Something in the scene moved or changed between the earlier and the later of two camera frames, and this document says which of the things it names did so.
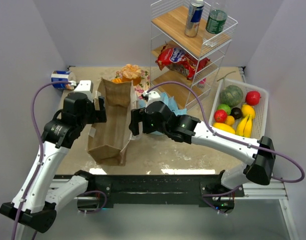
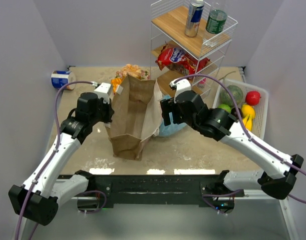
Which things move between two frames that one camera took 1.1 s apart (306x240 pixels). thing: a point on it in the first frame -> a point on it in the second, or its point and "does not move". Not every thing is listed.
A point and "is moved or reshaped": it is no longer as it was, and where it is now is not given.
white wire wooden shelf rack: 190,40 does not move
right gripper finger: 137,115 -> 168,105
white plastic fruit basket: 259,125 does not move
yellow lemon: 247,110 does not move
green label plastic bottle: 216,19 does not move
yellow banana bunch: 244,127 does not move
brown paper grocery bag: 108,142 is moved or reshaped
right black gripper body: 135,121 -> 166,111
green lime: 225,107 does not move
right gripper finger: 134,127 -> 166,118
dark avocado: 236,112 does not move
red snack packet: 181,62 does not move
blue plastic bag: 141,103 is moved or reshaped
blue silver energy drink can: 194,18 does not move
